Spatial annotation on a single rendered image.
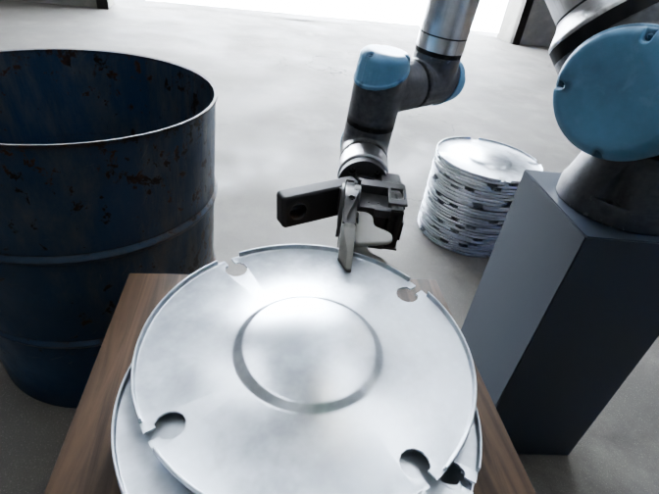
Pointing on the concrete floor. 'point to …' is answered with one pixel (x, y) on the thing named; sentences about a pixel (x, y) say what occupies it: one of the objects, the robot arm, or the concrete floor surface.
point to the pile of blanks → (463, 210)
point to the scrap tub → (94, 199)
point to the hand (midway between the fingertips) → (341, 265)
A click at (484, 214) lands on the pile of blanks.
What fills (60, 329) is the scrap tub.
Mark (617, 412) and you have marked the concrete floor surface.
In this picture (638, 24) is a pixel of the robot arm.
